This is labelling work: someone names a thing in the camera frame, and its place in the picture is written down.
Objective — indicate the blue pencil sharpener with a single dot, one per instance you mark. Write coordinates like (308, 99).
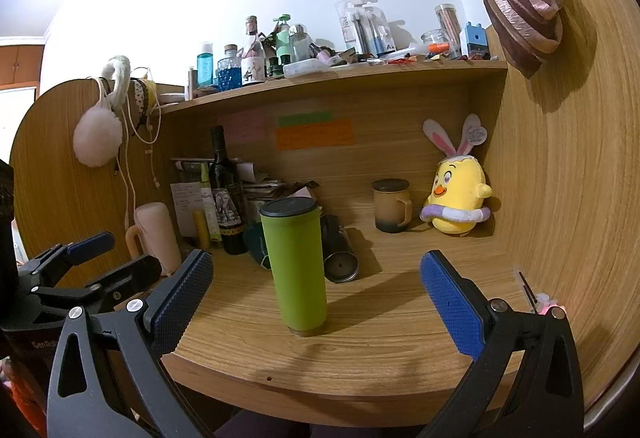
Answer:
(474, 42)

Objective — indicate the yellow-green tube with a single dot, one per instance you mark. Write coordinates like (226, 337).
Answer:
(210, 208)

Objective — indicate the pink nail polish bottle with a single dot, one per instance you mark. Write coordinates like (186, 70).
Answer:
(325, 56)

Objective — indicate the clear labelled glass bottle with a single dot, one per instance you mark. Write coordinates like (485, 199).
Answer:
(253, 62)

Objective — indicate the white plastic box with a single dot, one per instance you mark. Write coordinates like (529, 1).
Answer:
(301, 67)

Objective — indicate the clear tube of pencils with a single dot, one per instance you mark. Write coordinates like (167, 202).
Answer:
(448, 22)

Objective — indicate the yellow chick plush toy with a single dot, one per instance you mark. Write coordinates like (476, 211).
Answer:
(457, 198)

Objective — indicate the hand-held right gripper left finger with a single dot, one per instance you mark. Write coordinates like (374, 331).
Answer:
(180, 298)

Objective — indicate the clear blister pack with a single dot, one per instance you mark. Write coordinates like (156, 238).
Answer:
(362, 27)

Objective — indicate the green pump bottle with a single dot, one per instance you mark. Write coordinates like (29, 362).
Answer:
(282, 40)

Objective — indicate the jar of blue beads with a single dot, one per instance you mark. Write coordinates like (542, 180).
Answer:
(229, 75)

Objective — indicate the blue liquid bottle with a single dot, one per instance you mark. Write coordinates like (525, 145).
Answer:
(205, 70)

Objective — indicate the white fluffy earmuffs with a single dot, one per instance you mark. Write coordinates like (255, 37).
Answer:
(97, 137)

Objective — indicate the wooden desk hutch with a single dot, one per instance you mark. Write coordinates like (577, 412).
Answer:
(400, 142)

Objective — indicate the green cup with black lid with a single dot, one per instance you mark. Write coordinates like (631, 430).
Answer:
(297, 268)

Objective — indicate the small pink item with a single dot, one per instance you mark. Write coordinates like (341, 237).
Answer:
(549, 303)

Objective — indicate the teal container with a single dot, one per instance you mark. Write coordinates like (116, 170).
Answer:
(254, 245)

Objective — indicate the wooden wardrobe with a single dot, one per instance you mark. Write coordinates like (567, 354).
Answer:
(20, 62)

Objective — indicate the brown lidded ceramic mug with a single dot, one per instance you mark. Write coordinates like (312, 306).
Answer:
(390, 208)

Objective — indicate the dark wine bottle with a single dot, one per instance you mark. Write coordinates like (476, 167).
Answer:
(227, 203)

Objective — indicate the glass jar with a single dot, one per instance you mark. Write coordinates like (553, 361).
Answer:
(434, 40)

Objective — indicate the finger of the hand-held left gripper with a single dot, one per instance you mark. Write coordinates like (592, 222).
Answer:
(92, 244)
(125, 275)

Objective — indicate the yellow and black headbands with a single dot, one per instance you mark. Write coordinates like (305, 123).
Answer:
(142, 97)

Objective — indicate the green sticky note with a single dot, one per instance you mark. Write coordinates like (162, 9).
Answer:
(305, 118)

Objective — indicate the pink sticky note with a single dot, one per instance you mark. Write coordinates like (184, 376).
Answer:
(242, 126)

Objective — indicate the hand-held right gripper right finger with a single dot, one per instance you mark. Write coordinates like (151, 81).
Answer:
(452, 298)

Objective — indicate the stack of papers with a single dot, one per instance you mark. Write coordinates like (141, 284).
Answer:
(270, 190)

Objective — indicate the black tumbler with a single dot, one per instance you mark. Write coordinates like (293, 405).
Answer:
(340, 253)

